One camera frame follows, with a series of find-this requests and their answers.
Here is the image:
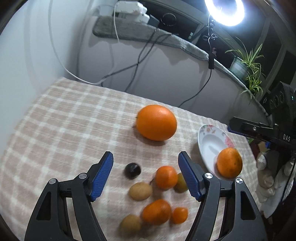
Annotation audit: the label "grey fleece cloth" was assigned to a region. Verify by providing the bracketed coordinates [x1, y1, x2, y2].
[92, 16, 272, 116]

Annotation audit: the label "white cable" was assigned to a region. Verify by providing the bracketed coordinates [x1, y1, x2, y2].
[47, 0, 121, 85]

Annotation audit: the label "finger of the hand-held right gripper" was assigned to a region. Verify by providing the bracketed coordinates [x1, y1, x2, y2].
[228, 116, 277, 142]

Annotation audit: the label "potted spider plant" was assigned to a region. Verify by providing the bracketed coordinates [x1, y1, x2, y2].
[225, 37, 266, 102]

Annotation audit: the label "floral white plate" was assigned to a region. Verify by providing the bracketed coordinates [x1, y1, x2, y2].
[198, 124, 236, 179]

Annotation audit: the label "white ring light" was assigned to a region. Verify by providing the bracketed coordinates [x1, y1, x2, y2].
[204, 0, 245, 26]

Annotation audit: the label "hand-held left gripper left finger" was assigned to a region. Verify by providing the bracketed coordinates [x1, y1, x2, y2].
[24, 151, 114, 241]

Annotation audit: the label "person's right hand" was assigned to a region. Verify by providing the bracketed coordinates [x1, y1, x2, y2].
[256, 149, 296, 219]

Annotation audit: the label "dark purple plum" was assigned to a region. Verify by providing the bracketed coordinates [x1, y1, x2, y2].
[124, 163, 141, 179]

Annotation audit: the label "small orange tangerine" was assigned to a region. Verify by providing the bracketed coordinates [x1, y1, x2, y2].
[171, 207, 188, 224]

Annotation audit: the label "black light cable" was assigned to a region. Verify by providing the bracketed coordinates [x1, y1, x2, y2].
[178, 68, 213, 107]

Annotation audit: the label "large smooth orange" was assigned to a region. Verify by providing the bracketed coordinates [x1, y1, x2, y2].
[135, 104, 178, 142]

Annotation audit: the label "white power adapter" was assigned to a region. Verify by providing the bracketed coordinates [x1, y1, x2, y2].
[115, 0, 148, 24]

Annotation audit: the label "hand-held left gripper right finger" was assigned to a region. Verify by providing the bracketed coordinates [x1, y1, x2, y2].
[178, 151, 269, 241]

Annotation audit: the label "black light stand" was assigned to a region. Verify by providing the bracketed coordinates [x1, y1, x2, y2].
[207, 14, 218, 70]

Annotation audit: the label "small black box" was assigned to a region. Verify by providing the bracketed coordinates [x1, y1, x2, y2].
[148, 14, 160, 27]

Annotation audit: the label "green-brown tomato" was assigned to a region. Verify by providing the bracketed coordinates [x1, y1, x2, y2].
[173, 173, 189, 193]

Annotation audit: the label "large pitted orange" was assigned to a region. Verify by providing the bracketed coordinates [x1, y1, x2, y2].
[216, 147, 243, 179]

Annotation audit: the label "brown round fruit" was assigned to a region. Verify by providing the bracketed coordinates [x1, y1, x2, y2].
[129, 182, 152, 201]
[120, 214, 141, 235]

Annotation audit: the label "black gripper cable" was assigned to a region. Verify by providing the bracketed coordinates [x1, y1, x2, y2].
[264, 160, 296, 218]

